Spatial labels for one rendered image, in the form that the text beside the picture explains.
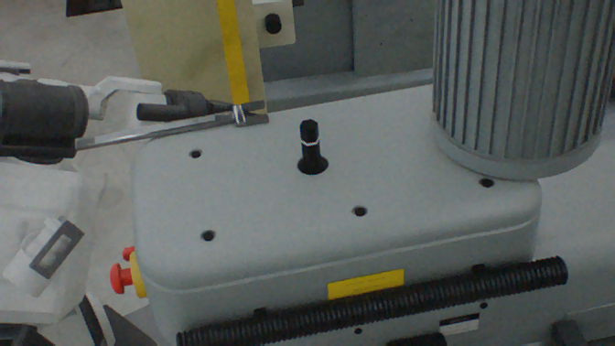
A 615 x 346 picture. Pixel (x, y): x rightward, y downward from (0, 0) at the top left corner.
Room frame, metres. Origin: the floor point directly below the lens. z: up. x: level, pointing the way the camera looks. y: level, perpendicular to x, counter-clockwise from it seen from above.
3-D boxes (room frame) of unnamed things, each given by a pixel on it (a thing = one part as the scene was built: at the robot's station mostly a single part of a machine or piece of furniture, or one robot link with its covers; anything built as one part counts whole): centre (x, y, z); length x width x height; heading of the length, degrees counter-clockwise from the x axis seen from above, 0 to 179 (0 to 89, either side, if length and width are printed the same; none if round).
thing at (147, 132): (0.84, 0.16, 1.89); 0.24 x 0.04 x 0.01; 98
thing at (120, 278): (0.71, 0.24, 1.76); 0.04 x 0.03 x 0.04; 7
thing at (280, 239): (0.75, -0.02, 1.81); 0.47 x 0.26 x 0.16; 97
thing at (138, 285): (0.72, 0.22, 1.76); 0.06 x 0.02 x 0.06; 7
